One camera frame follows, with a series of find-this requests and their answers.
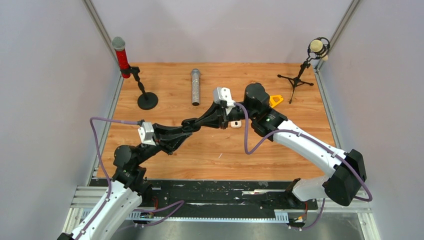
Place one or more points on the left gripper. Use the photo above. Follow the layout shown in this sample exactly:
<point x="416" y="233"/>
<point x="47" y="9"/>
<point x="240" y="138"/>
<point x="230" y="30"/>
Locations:
<point x="169" y="138"/>

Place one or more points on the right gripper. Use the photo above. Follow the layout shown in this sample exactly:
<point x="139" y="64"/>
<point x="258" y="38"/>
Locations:
<point x="210" y="118"/>

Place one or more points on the black earbud charging case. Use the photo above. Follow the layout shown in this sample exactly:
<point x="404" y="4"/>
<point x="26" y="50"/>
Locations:
<point x="190" y="125"/>

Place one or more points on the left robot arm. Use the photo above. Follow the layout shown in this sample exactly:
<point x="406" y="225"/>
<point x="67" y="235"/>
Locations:
<point x="128" y="187"/>

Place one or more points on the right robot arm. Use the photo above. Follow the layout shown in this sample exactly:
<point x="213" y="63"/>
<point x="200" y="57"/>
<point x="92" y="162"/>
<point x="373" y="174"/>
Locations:
<point x="344" y="171"/>

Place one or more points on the white earbud case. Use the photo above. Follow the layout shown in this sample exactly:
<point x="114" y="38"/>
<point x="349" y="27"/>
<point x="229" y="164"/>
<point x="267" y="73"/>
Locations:
<point x="236" y="124"/>

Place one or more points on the silver glitter microphone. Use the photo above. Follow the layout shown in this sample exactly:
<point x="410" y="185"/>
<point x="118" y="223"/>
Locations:
<point x="195" y="87"/>

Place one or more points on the yellow triangular plastic piece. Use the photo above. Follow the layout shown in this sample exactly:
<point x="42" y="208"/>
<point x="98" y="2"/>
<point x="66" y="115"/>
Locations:
<point x="275" y="100"/>

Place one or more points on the red glitter microphone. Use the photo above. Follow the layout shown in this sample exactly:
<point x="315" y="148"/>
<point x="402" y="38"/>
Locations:
<point x="119" y="45"/>

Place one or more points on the black tripod mic stand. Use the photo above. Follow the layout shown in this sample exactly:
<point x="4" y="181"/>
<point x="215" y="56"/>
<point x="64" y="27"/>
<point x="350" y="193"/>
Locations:
<point x="297" y="80"/>

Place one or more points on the beige condenser microphone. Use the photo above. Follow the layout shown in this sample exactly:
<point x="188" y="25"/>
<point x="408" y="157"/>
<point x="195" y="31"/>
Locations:
<point x="319" y="50"/>

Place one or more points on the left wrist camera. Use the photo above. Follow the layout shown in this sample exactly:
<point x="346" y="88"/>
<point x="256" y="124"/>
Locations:
<point x="146" y="134"/>

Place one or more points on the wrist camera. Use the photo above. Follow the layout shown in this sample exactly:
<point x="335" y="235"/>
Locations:
<point x="146" y="134"/>
<point x="223" y="94"/>

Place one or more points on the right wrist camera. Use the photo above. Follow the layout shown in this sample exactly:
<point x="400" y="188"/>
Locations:
<point x="223" y="94"/>

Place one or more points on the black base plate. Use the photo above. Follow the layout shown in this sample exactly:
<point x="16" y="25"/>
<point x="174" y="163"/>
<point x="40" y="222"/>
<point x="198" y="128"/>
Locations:
<point x="225" y="199"/>

